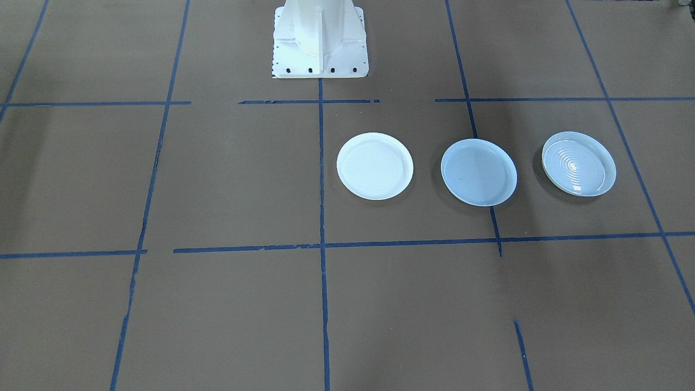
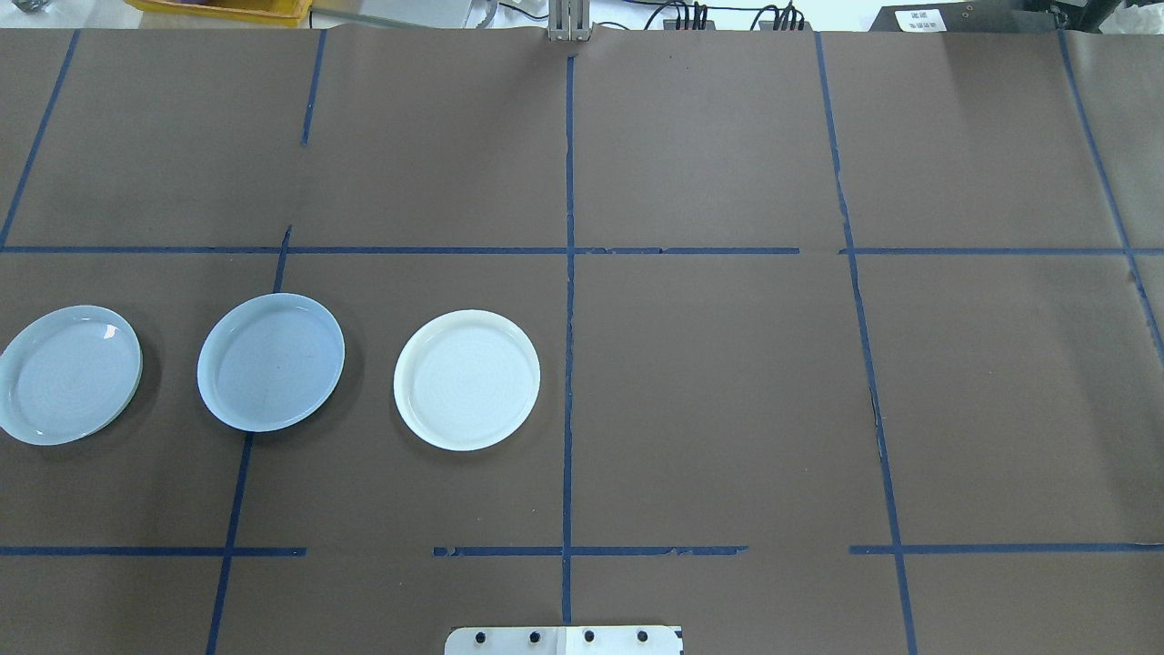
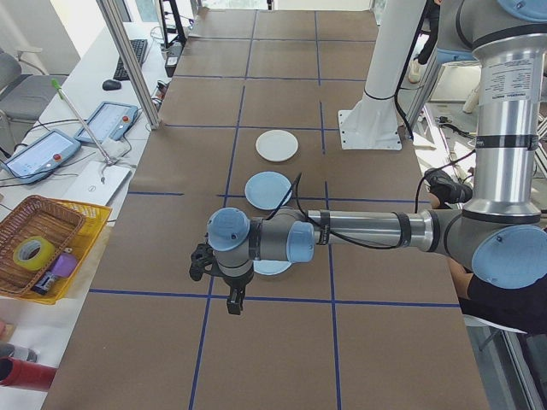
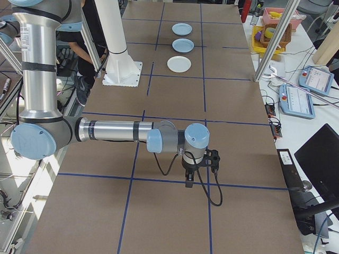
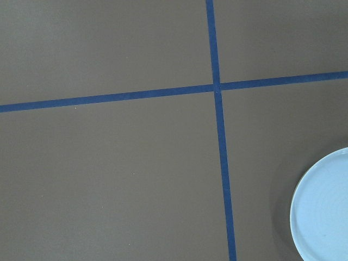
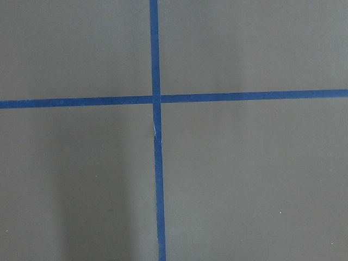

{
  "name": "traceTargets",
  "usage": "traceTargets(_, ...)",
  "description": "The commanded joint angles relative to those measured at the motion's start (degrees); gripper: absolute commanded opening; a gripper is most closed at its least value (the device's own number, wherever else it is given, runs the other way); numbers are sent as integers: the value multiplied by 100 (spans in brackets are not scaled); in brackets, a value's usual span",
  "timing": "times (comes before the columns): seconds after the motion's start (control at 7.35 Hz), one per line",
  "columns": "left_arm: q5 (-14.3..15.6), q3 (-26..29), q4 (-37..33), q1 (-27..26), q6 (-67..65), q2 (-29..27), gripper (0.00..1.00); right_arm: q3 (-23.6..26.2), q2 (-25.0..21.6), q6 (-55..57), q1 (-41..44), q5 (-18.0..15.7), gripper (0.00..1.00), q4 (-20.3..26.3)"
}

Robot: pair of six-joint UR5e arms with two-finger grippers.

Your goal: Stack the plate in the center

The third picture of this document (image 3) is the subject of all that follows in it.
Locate pale blue plate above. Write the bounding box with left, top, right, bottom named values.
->
left=253, top=259, right=294, bottom=277

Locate white plate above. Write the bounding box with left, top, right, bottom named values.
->
left=255, top=129, right=299, bottom=163

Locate bare person forearm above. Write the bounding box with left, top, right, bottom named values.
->
left=447, top=258, right=474, bottom=300

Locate yellow plastic basket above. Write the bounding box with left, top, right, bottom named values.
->
left=0, top=198, right=113, bottom=305

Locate purple box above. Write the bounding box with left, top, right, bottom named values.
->
left=50, top=253, right=79, bottom=279

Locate silver laptop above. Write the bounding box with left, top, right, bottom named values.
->
left=62, top=160, right=132, bottom=206

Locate black labelled battery pack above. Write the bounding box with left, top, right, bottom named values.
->
left=30, top=272, right=59, bottom=296

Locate yellow tape roll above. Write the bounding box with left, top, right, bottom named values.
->
left=12, top=236, right=56, bottom=272

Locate brown wicker basket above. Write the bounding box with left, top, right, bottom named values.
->
left=0, top=195, right=86, bottom=296

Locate blue teach pendant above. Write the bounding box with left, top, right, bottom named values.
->
left=0, top=128, right=82, bottom=185
left=73, top=101, right=142, bottom=145

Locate red cylinder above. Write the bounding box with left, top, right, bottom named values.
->
left=0, top=357, right=58, bottom=392

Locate grey roll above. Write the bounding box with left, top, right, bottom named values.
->
left=0, top=341, right=39, bottom=362

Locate metal rod with green tip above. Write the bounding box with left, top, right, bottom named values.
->
left=50, top=77, right=119, bottom=167

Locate black power adapter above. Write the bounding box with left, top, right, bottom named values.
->
left=164, top=42, right=184, bottom=78

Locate black keyboard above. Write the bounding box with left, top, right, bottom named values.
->
left=113, top=38, right=150, bottom=82

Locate person in black shirt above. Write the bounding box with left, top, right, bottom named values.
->
left=465, top=272, right=547, bottom=335

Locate white sneaker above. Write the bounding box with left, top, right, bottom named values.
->
left=462, top=79, right=483, bottom=114
left=407, top=58, right=424, bottom=85

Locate grey office chair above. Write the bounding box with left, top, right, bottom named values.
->
left=0, top=46, right=69, bottom=125

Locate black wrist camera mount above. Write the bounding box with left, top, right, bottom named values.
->
left=190, top=241, right=215, bottom=282

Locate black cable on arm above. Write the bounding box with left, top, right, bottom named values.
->
left=271, top=172, right=405, bottom=251

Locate aluminium profile post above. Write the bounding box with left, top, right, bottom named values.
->
left=96, top=0, right=162, bottom=130

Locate black cable on pedestal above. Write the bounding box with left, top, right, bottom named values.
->
left=392, top=0, right=432, bottom=142

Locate white pedestal with base plate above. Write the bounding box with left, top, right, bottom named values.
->
left=337, top=0, right=431, bottom=151

